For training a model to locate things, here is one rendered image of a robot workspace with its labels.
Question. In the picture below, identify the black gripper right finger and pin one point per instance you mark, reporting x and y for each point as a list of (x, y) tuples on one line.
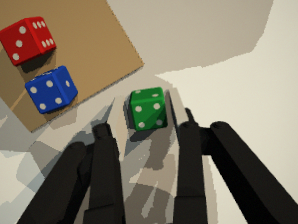
[(259, 195)]

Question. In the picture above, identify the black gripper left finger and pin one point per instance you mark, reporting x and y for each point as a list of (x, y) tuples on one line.
[(60, 196)]

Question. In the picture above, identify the tan flat mat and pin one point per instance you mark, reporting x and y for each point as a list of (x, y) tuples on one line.
[(90, 42)]

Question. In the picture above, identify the blue die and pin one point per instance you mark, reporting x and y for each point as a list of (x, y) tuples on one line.
[(52, 90)]

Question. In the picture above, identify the red die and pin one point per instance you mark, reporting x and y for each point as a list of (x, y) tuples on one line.
[(26, 40)]

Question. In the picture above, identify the green die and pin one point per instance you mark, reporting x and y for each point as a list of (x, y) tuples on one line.
[(148, 109)]

